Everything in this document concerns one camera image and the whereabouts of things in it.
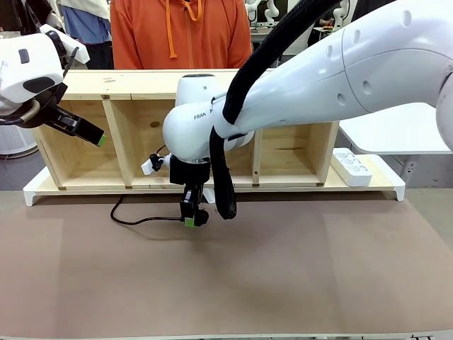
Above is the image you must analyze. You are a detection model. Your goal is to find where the pine wood shelf box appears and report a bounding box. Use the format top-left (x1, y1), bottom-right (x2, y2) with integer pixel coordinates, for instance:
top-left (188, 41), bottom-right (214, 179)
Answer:
top-left (33, 69), bottom-right (341, 189)

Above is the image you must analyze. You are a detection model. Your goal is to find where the person in dark clothes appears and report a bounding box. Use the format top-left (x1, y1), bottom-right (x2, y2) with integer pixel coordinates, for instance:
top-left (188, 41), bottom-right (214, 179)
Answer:
top-left (10, 0), bottom-right (63, 36)

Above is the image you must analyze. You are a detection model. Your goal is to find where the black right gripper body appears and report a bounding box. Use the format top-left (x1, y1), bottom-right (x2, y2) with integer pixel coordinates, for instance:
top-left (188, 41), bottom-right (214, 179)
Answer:
top-left (168, 156), bottom-right (212, 186)

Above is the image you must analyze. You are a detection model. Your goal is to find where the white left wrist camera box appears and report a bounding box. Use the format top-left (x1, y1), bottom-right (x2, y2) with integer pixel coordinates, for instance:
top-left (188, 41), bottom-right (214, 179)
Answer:
top-left (38, 23), bottom-right (90, 65)

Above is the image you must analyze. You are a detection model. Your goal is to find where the black braided cable sleeve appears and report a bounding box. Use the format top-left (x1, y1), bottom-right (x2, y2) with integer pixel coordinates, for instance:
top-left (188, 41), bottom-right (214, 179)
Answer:
top-left (208, 0), bottom-right (336, 221)

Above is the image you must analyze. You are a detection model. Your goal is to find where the black power cable with plug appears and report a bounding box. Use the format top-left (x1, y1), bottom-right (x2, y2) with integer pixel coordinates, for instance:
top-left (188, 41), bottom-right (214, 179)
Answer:
top-left (110, 193), bottom-right (211, 228)

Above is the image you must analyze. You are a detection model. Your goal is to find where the white table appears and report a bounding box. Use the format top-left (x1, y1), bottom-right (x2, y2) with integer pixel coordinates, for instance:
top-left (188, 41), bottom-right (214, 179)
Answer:
top-left (338, 115), bottom-right (453, 178)

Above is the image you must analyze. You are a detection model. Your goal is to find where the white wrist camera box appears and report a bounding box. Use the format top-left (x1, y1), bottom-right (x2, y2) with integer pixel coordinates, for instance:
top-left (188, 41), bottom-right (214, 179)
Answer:
top-left (38, 23), bottom-right (90, 65)
top-left (140, 152), bottom-right (166, 177)

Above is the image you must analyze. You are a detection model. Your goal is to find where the person in orange hoodie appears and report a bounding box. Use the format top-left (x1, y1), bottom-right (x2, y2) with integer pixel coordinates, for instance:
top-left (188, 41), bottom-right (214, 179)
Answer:
top-left (110, 0), bottom-right (253, 70)

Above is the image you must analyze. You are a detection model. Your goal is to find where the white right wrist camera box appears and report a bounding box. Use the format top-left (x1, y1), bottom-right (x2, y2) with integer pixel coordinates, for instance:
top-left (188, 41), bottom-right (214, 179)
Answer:
top-left (140, 152), bottom-right (166, 177)

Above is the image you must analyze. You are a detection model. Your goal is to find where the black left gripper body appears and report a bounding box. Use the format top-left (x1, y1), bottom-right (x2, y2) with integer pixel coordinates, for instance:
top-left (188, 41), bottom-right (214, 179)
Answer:
top-left (19, 81), bottom-right (70, 129)

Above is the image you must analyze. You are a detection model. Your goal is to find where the person in blue shirt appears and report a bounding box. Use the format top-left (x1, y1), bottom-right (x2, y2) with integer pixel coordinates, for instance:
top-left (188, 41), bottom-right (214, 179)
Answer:
top-left (58, 0), bottom-right (115, 70)

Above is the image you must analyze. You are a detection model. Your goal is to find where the white ribbed cylinder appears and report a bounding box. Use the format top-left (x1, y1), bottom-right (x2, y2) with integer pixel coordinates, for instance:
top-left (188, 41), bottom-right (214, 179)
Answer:
top-left (0, 115), bottom-right (40, 160)

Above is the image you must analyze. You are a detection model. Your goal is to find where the white power strip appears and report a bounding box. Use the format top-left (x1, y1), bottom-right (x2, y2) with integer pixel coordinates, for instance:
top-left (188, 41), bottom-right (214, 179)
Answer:
top-left (331, 148), bottom-right (374, 188)

